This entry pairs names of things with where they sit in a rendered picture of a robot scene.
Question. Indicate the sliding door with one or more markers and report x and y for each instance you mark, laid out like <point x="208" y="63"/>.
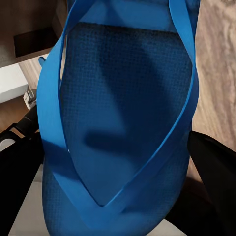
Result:
<point x="12" y="111"/>

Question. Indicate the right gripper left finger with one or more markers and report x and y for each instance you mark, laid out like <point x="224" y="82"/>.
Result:
<point x="18" y="165"/>

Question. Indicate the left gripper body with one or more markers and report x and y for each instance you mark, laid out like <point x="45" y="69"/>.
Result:
<point x="33" y="116"/>

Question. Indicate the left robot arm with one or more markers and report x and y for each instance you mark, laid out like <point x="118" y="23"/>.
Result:
<point x="27" y="125"/>

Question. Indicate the bed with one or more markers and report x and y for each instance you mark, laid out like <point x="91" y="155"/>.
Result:
<point x="25" y="30"/>

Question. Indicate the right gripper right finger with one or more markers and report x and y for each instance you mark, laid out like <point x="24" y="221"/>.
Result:
<point x="216" y="165"/>

